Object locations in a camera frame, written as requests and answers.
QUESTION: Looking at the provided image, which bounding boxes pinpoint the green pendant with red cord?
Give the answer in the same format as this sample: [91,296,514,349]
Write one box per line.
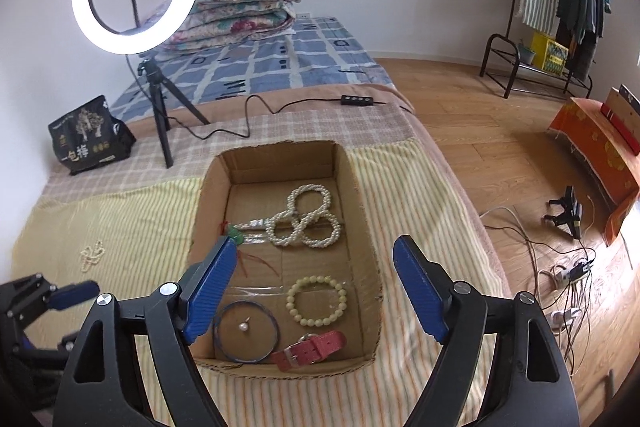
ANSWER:
[219,221,279,278]

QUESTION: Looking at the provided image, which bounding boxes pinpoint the white floor cable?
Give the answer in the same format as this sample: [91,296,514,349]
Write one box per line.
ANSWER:
[479,206,581,329]

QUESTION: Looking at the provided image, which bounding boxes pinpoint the cardboard box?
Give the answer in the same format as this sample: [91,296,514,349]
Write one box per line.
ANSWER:
[186,140,384,376]

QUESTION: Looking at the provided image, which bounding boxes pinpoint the dark hanging clothes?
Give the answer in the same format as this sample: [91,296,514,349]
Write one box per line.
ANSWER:
[554,0,607,76]

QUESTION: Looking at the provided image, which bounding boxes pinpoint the orange cloth covered table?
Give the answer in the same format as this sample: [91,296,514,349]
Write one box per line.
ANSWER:
[547,97,640,248]

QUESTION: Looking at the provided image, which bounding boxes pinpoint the yellow striped cloth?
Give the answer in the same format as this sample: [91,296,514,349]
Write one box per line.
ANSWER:
[10,137,513,427]

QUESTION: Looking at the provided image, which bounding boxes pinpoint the pink plaid blanket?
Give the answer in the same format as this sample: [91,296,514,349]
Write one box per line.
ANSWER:
[39,82,516,303]

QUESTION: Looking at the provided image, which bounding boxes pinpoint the small black floor stand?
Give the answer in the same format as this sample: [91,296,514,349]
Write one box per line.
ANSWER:
[544,187,585,241]

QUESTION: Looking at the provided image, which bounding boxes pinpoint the floor power strip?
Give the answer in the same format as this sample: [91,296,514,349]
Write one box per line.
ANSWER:
[552,257,599,286]

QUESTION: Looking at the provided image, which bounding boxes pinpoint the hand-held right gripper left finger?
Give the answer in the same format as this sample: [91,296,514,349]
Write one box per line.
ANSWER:
[59,235,237,427]

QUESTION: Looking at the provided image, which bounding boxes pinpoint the folded floral quilt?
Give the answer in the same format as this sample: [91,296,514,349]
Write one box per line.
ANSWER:
[162,0,303,52]

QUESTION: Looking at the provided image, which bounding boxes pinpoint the dark thin bangle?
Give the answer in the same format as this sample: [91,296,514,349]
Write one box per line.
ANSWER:
[212,300,279,364]

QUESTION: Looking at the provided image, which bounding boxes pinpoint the black clothes rack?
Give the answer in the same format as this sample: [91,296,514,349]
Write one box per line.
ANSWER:
[479,0,609,100]

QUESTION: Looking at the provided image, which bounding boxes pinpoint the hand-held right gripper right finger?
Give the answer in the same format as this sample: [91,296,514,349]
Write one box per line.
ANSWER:
[392,234,582,427]

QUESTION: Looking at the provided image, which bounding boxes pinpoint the black snack bag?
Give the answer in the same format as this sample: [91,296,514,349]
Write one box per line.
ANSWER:
[47,95,137,176]

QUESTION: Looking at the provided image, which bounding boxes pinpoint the black tripod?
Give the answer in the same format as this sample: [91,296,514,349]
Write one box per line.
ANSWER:
[136,57,211,168]

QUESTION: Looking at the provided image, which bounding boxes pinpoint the blue checked bed sheet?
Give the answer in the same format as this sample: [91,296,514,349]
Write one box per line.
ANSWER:
[109,16,394,120]

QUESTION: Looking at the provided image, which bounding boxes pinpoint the black ring light cable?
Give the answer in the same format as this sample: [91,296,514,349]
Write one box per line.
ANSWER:
[125,54,388,142]

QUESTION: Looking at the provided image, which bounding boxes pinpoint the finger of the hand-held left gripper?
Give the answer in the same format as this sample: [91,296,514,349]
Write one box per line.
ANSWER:
[48,279,102,313]
[30,331,81,359]

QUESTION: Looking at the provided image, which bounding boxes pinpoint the yellow box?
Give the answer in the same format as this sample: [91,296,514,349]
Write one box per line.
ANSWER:
[531,32,570,72]

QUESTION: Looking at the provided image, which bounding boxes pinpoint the red strap watch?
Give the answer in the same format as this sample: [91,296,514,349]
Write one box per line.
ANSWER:
[270,330,349,373]

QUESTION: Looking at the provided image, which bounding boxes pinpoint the small pearl strand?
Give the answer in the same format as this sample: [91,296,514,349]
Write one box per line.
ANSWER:
[80,240,106,273]

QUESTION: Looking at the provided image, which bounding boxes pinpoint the large pearl necklace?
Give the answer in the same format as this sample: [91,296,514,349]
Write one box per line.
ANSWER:
[265,184,344,250]

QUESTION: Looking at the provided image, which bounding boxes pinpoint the stacked flat boxes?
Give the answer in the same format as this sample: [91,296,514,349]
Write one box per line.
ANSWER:
[600,84,640,158]

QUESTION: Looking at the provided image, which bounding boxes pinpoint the cream bead bracelet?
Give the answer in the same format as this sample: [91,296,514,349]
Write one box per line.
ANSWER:
[286,275,349,327]

